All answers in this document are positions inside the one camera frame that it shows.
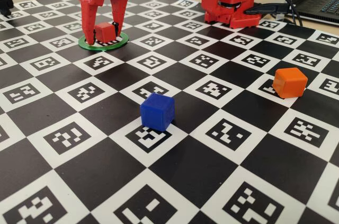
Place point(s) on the black device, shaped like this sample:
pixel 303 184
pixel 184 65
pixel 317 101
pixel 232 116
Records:
pixel 5 0

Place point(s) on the checkerboard marker mat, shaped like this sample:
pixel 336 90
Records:
pixel 169 155

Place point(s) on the orange cube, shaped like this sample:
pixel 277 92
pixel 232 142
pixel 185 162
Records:
pixel 290 82

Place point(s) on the blue cube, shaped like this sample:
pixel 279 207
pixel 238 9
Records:
pixel 156 112

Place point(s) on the red cube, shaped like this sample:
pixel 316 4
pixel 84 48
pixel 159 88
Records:
pixel 104 32

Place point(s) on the red robot base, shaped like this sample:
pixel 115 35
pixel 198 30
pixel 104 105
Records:
pixel 227 7

